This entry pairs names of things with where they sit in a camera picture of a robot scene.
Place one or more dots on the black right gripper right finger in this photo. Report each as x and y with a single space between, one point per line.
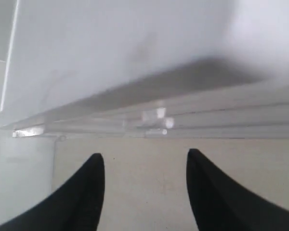
219 203

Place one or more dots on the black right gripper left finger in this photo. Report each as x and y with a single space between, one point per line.
75 206

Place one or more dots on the white plastic drawer cabinet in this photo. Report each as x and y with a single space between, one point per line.
148 68

